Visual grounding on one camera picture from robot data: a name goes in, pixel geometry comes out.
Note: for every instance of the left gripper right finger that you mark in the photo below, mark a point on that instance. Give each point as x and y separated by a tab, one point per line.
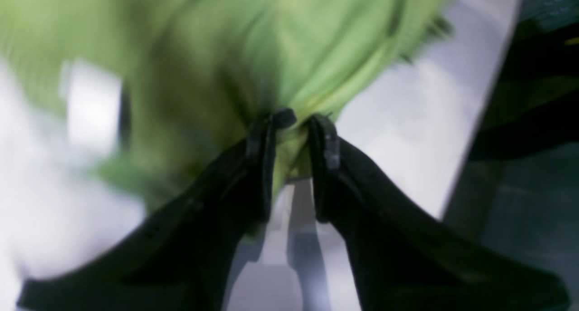
402	259

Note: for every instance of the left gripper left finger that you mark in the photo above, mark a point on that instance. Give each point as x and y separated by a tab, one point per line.
179	258

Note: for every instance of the green t-shirt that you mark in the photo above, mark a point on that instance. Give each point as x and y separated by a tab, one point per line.
198	73

